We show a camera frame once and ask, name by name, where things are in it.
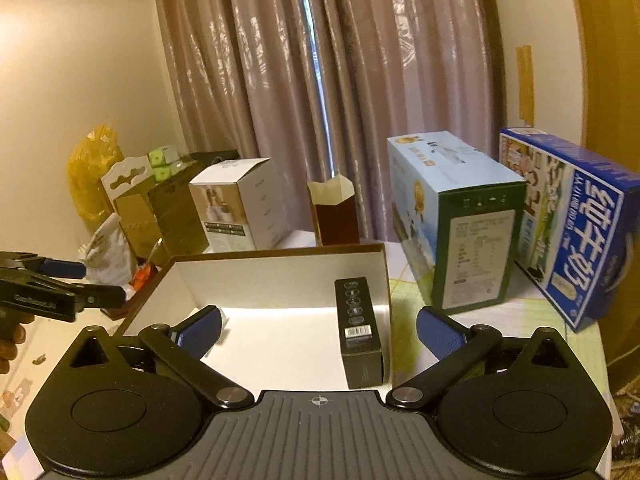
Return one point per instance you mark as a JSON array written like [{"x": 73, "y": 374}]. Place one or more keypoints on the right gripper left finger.
[{"x": 181, "y": 348}]

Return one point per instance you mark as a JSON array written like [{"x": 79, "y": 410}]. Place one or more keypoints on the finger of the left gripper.
[
  {"x": 62, "y": 268},
  {"x": 99, "y": 296}
]

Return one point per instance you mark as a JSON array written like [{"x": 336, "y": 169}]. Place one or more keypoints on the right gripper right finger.
[{"x": 458, "y": 349}]

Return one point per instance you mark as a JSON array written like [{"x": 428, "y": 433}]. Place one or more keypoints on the black product box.
[{"x": 361, "y": 348}]

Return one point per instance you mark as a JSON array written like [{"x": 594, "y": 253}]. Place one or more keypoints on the person's left hand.
[{"x": 13, "y": 334}]

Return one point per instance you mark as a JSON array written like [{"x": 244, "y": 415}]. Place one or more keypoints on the white crumpled plastic bag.
[{"x": 107, "y": 256}]

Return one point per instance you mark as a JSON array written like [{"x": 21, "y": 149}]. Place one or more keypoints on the large brown cardboard box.
[{"x": 282, "y": 329}]

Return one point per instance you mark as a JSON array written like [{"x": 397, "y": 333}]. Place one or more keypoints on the brown cardboard carton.
[{"x": 160, "y": 220}]

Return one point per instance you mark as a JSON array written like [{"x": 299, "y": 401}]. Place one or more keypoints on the white cardboard hanger piece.
[{"x": 125, "y": 175}]

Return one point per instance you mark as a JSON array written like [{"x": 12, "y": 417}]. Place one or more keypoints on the yellow plastic bag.
[{"x": 89, "y": 162}]

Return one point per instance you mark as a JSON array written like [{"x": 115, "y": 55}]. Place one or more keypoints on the light blue milk box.
[{"x": 457, "y": 213}]

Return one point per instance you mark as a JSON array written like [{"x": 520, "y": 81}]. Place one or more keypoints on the green tissue packs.
[{"x": 165, "y": 162}]

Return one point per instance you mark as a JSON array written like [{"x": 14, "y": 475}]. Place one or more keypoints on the blue milk carton box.
[{"x": 580, "y": 222}]

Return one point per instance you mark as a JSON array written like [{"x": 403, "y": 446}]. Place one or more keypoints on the white photo product box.
[{"x": 240, "y": 205}]

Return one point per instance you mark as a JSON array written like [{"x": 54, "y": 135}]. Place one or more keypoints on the dark red paper box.
[{"x": 334, "y": 211}]

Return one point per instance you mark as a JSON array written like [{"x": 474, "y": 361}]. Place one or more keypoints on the brown curtain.
[{"x": 318, "y": 86}]

